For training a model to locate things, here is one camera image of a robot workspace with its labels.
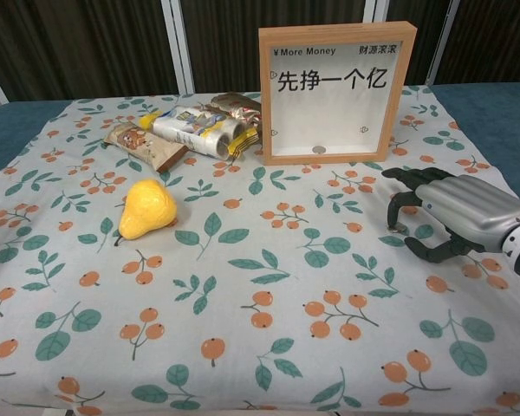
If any brown snack packet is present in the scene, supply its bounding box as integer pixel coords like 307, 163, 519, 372
102, 122, 190, 174

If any yellow pear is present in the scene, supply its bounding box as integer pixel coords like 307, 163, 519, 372
114, 179, 179, 248

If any white plastic bag roll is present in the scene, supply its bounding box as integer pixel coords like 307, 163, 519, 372
151, 105, 247, 159

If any yellow snack packet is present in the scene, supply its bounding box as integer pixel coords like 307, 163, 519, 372
137, 110, 260, 160

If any gold foil snack packet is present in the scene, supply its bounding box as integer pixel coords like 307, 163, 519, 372
210, 92, 263, 131

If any floral tablecloth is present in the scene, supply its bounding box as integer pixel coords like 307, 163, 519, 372
0, 84, 520, 416

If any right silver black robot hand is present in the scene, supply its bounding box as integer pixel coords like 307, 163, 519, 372
380, 166, 520, 264

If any wooden frame money box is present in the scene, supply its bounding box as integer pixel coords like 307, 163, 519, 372
258, 23, 418, 167

